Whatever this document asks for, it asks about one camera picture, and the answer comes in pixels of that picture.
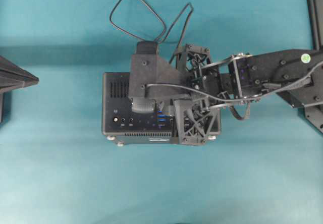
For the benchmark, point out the black frame rail top right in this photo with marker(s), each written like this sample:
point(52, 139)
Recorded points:
point(315, 16)

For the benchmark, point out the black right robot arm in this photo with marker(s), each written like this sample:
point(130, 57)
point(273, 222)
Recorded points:
point(295, 75)

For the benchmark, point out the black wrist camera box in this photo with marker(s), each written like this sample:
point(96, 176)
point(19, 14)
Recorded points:
point(148, 73)

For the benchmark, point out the black mini PC box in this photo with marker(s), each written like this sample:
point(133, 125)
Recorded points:
point(123, 126)

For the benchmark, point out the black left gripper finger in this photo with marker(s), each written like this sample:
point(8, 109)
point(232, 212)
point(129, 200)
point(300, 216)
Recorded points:
point(14, 77)

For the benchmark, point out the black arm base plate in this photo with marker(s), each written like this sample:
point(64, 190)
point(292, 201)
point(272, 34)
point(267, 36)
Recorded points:
point(312, 115)

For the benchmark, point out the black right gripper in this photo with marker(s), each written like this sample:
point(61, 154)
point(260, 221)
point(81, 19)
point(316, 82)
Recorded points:
point(197, 123)

